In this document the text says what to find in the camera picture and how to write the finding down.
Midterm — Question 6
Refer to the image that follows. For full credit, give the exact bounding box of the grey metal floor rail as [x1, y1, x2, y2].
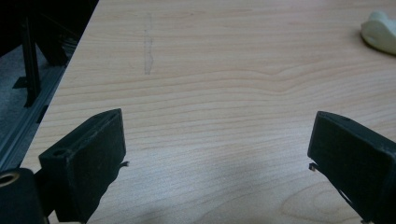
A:
[0, 65, 67, 173]

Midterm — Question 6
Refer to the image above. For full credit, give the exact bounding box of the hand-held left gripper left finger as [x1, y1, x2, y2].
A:
[37, 107, 130, 224]

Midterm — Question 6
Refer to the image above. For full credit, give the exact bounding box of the pale green sock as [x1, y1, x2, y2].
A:
[360, 8, 396, 57]

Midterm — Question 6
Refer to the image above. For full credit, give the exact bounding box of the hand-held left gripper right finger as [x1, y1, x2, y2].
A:
[307, 110, 396, 224]

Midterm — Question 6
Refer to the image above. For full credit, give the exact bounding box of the black metal stand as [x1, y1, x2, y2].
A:
[12, 12, 78, 108]

